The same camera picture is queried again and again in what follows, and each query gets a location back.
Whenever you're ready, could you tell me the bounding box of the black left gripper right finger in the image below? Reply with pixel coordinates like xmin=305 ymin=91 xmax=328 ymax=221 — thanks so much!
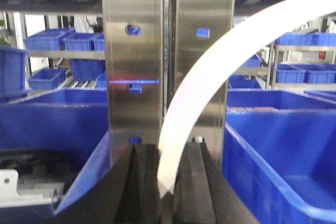
xmin=173 ymin=142 xmax=259 ymax=223

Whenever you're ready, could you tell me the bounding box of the white metal bracket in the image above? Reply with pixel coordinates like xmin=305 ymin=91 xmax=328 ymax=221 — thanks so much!
xmin=1 ymin=169 xmax=65 ymax=208

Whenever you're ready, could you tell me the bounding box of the blue bin right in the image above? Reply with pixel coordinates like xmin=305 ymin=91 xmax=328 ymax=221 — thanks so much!
xmin=223 ymin=90 xmax=335 ymax=223

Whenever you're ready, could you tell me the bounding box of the white PVC pipe ring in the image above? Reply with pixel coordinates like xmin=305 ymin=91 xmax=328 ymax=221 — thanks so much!
xmin=156 ymin=0 xmax=336 ymax=199

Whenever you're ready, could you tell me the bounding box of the blue bin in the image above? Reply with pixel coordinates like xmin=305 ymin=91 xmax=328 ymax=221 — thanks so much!
xmin=1 ymin=89 xmax=110 ymax=223
xmin=223 ymin=90 xmax=335 ymax=223

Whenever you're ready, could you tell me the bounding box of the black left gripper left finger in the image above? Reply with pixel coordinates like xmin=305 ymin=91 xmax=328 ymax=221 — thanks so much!
xmin=52 ymin=144 xmax=159 ymax=223

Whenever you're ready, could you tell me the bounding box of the stainless steel shelf upright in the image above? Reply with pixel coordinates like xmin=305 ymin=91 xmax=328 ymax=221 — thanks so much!
xmin=102 ymin=0 xmax=235 ymax=163

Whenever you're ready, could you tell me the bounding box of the blue bin left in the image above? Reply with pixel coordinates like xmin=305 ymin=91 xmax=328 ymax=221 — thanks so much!
xmin=1 ymin=89 xmax=110 ymax=223

